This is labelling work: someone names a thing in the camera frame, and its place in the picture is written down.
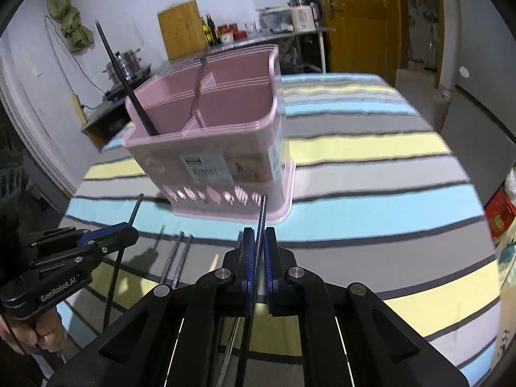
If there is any striped tablecloth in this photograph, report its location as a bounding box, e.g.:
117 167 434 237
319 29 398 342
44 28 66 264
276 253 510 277
56 73 502 387

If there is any white electric kettle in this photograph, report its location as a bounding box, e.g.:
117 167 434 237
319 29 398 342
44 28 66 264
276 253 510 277
287 0 323 33

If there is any yellow power strip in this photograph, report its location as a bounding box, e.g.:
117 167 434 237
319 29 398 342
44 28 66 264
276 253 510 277
72 94 87 125

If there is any black induction cooker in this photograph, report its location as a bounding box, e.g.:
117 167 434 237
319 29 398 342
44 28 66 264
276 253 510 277
103 70 156 101

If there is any dark glass bottle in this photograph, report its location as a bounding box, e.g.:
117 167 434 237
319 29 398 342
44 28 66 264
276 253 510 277
205 14 220 45

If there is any yellow wooden door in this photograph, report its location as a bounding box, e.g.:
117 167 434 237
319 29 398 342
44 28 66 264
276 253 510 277
314 0 404 74

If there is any person's left hand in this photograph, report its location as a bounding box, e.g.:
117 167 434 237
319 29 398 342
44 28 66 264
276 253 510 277
0 308 69 356

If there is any small steel side table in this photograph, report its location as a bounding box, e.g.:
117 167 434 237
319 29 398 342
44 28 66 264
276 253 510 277
81 97 134 152

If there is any grey refrigerator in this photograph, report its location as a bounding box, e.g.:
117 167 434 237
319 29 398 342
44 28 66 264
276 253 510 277
440 0 516 194

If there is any pink plastic utensil holder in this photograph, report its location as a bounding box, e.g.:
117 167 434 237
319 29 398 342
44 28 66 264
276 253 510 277
123 44 296 223

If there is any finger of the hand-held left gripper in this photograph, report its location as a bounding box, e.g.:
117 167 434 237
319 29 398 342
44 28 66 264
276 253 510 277
32 228 138 279
30 223 130 251

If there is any red box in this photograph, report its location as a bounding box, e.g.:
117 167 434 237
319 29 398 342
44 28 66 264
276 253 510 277
484 187 516 246

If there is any steel counter table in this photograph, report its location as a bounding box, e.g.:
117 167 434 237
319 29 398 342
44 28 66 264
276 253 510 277
210 26 335 75

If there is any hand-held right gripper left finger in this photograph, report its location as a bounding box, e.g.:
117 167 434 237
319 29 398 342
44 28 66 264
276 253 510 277
46 228 256 387

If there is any clear plastic container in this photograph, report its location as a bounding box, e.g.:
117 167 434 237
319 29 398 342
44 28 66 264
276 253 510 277
256 7 293 33

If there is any wooden cutting board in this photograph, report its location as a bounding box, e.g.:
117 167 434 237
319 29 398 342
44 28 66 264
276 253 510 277
157 2 208 62

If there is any green curtain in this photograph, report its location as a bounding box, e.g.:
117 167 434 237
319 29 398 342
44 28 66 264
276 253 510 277
42 0 94 53

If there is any thin wall cable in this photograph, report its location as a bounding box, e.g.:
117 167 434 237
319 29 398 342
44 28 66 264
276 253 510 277
44 16 109 109

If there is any stainless steel pot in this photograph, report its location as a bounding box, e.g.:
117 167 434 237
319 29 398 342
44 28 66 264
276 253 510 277
103 48 144 81

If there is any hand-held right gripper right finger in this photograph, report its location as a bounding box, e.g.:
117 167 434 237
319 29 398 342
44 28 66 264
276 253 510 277
264 228 470 387

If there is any metal utensil handle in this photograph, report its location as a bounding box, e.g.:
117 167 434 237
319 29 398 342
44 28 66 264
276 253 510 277
190 54 208 119

